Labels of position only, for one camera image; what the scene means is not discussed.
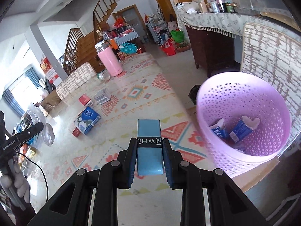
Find green shopping bag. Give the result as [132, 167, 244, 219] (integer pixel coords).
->
[170, 30, 185, 43]

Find light blue small box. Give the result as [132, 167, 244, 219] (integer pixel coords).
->
[137, 119, 163, 176]

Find purple sleeve right forearm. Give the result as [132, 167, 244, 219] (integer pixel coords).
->
[11, 204, 36, 226]

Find patterned chair near basket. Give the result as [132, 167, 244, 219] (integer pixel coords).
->
[240, 22, 300, 145]

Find crumpled clear plastic bag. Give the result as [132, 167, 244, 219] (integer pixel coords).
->
[27, 104, 55, 147]

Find blue white milk carton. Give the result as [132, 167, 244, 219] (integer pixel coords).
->
[74, 107, 100, 135]

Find wooden staircase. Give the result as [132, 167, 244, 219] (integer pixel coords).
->
[63, 0, 117, 75]

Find left hand white glove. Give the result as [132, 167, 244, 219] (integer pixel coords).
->
[1, 159, 30, 207]

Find grey barcode small box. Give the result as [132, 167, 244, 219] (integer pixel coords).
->
[94, 88, 111, 105]

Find green cap plastic bottle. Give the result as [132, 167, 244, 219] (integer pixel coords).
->
[97, 70, 111, 81]

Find blue milk carton in basket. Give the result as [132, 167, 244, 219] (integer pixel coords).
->
[229, 115, 261, 143]

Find dark red snack wrapper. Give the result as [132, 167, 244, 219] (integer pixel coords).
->
[71, 127, 81, 138]

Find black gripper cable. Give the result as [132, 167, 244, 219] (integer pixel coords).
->
[14, 151, 50, 202]

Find sideboard with floral cloth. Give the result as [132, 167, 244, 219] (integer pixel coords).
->
[176, 8, 300, 77]

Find purple perforated trash basket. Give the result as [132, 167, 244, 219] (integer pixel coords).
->
[196, 72, 291, 178]

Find red long ointment box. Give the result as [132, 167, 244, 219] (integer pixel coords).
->
[79, 94, 94, 107]

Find pink tall tumbler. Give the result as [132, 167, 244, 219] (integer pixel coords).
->
[95, 41, 123, 76]

